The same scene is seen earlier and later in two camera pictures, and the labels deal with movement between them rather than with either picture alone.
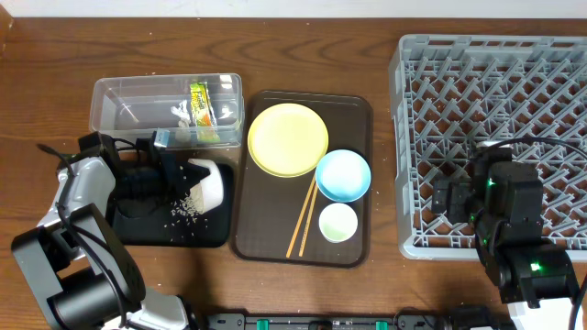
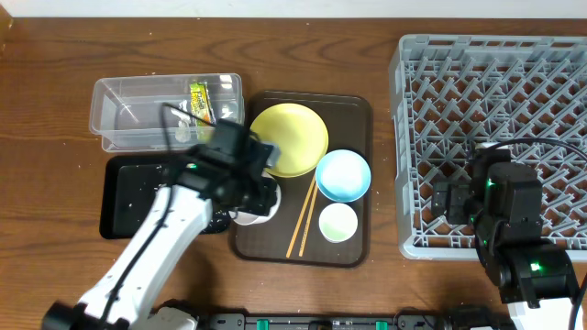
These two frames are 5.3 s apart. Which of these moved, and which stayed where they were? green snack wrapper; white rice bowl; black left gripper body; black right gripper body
Moved: white rice bowl; black left gripper body
Stayed: black right gripper body; green snack wrapper
